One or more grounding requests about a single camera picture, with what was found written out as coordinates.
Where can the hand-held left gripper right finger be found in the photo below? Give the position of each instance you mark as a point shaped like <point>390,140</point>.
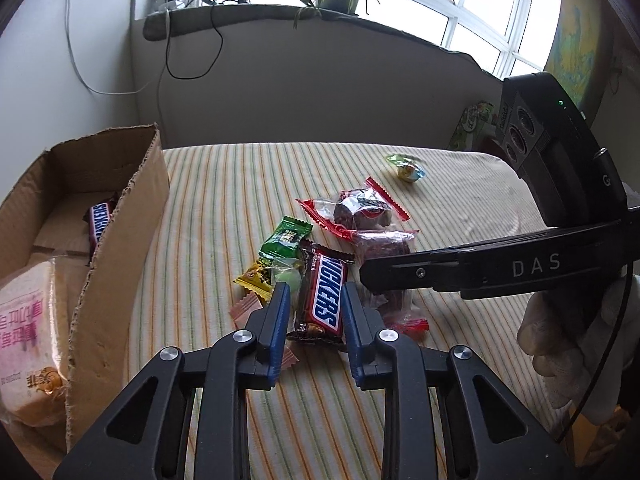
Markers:
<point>352,340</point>

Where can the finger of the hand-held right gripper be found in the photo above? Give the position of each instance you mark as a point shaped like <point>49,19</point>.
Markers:
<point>400,272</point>

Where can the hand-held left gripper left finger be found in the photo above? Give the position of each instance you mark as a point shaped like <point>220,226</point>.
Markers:
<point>280,330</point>

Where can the pink candy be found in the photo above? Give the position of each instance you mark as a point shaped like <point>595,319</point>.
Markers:
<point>245,310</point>

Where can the brown chocolate bar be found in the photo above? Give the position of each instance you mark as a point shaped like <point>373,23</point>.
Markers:
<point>97,220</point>
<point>320,295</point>

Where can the pale green candy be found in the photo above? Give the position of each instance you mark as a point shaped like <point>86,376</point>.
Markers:
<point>289,276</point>

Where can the yellow candy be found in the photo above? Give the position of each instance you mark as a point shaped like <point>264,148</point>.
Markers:
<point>254,278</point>

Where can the green snack packet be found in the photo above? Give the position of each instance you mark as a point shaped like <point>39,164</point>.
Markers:
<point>285,236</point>

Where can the colourful foil candy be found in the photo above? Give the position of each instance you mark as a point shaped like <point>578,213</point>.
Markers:
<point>407,168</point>

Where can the brown cardboard box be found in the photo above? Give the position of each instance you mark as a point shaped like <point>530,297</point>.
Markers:
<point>135,260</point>

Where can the packaged sliced bread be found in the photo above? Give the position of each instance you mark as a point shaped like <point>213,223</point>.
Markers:
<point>30,340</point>

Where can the person's right hand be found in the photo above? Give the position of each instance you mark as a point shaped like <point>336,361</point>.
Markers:
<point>550,360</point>

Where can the green printed bag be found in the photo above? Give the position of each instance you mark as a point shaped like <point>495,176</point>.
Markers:
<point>472,122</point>

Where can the striped table cloth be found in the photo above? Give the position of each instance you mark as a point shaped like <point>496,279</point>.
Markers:
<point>225,185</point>

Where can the white cabinet panel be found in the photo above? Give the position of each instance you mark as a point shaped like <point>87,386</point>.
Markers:
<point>40,85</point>

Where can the wall map poster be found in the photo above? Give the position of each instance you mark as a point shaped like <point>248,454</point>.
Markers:
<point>575,35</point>

